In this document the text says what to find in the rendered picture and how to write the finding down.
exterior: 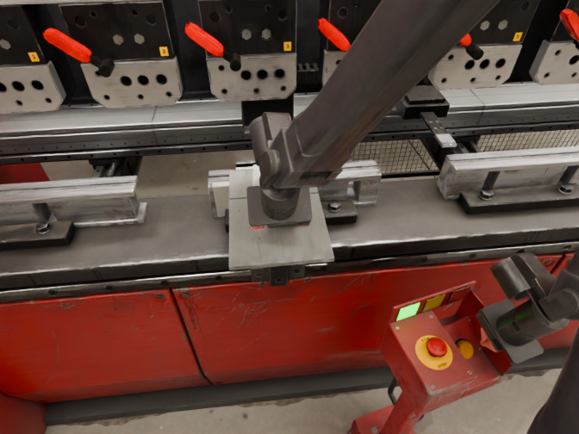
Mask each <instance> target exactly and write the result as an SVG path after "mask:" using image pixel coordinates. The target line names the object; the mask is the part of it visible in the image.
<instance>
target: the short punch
mask: <svg viewBox="0 0 579 434"><path fill-rule="evenodd" d="M241 104H242V114H243V122H244V130H245V133H250V129H249V125H250V123H251V122H252V121H253V120H255V119H256V118H258V117H260V116H262V115H263V113H264V112H273V113H289V114H290V118H291V120H292V121H293V120H294V91H293V92H292V93H291V94H290V95H289V96H288V97H287V98H286V99H271V100H255V101H241Z"/></svg>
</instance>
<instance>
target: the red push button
mask: <svg viewBox="0 0 579 434"><path fill-rule="evenodd" d="M426 348H427V350H428V353H429V354H430V355H431V356H432V357H442V356H444V355H445V354H446V352H447V345H446V343H445V342H444V341H443V340H442V339H441V338H436V337H433V338H429V339H428V340H427V341H426Z"/></svg>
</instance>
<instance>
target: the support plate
mask: <svg viewBox="0 0 579 434"><path fill-rule="evenodd" d="M252 178H253V170H232V171H229V198H240V197H247V195H246V189H247V187H249V186H252ZM310 200H311V208H312V215H313V218H312V220H311V221H310V224H309V226H286V227H275V228H269V227H268V226H267V225H265V227H264V229H263V230H252V229H251V226H250V225H249V220H248V208H247V199H235V200H229V270H245V269H255V268H265V267H275V266H285V265H296V264H315V263H325V262H334V254H333V248H332V245H331V241H330V238H329V234H328V230H327V224H326V221H325V217H324V214H323V210H322V206H321V200H320V197H319V194H310Z"/></svg>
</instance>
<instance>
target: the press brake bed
mask: <svg viewBox="0 0 579 434"><path fill-rule="evenodd" d="M578 248H579V239H563V240H553V241H543V242H532V243H523V244H512V245H493V246H483V247H473V248H463V249H452V250H443V251H423V252H413V253H402V254H392V255H382V256H372V257H353V258H342V259H334V262H325V263H306V264H296V265H292V270H288V285H286V286H276V287H271V282H270V267H265V268H255V269H245V270H229V269H221V270H202V271H191V272H182V273H171V274H161V275H151V276H131V277H122V278H111V279H101V280H91V281H81V282H62V283H51V284H41V285H31V286H21V287H10V288H0V390H1V391H2V392H3V393H5V394H7V395H10V396H14V397H17V398H22V399H25V400H32V401H36V402H40V403H48V406H47V410H46V413H45V416H44V419H43V422H44V423H45V424H46V425H48V426H52V425H66V424H72V423H79V422H88V421H97V420H104V419H118V418H126V417H133V416H140V415H149V414H157V413H166V412H181V411H189V410H196V409H203V408H211V407H219V406H232V405H240V404H247V403H254V402H262V401H271V400H285V399H294V398H301V397H309V396H315V395H323V394H338V393H347V392H355V391H363V390H371V389H379V388H388V387H389V385H390V383H391V382H392V380H393V378H394V375H393V373H392V371H391V370H390V368H389V365H388V364H387V362H386V361H385V359H384V357H383V354H382V352H381V351H380V349H379V348H380V345H381V342H382V341H383V336H384V333H385V331H386V328H387V325H388V323H389V321H390V318H391V315H392V313H393V307H395V306H398V305H401V304H403V303H406V302H409V301H414V300H417V299H419V298H422V297H425V296H428V295H432V294H435V293H438V292H440V291H443V290H446V289H448V288H454V287H456V286H459V285H462V284H465V283H467V282H472V281H476V284H475V286H474V288H473V289H472V291H473V292H474V293H475V294H476V296H477V297H478V298H479V299H480V300H481V302H482V303H483V304H484V306H485V307H487V306H490V305H493V304H495V303H497V302H500V301H504V300H506V299H508V298H507V296H506V294H505V293H504V291H503V290H502V288H501V286H500V284H499V283H498V281H497V280H496V279H495V277H494V275H493V273H492V272H491V270H490V268H491V267H492V266H494V265H495V264H497V263H499V262H500V261H502V260H504V259H506V258H508V257H511V256H512V255H513V254H518V253H523V252H532V253H533V254H534V255H535V256H536V257H537V258H538V259H539V261H540V262H541V263H542V264H543V265H544V266H545V267H546V269H547V270H548V271H549V272H550V274H551V275H555V277H557V276H558V275H559V273H560V271H561V269H564V268H567V266H568V265H569V263H570V260H571V259H572V258H573V256H574V254H575V253H576V251H577V249H578ZM578 326H579V321H573V320H570V321H569V324H568V325H567V326H566V327H565V328H564V329H562V330H559V331H557V332H553V333H551V334H549V335H546V336H544V337H542V338H539V339H537V340H538V342H539V344H540V345H541V347H542V348H543V350H544V352H543V353H542V354H539V355H537V356H534V357H532V358H529V359H527V360H525V361H523V362H521V363H517V364H515V365H513V366H512V367H511V368H510V370H509V371H508V372H507V373H506V374H514V373H521V372H527V371H535V370H545V369H561V368H562V367H563V364H564V362H565V359H566V357H567V355H568V353H569V350H570V346H571V344H572V342H573V339H574V336H575V335H576V330H577V328H578Z"/></svg>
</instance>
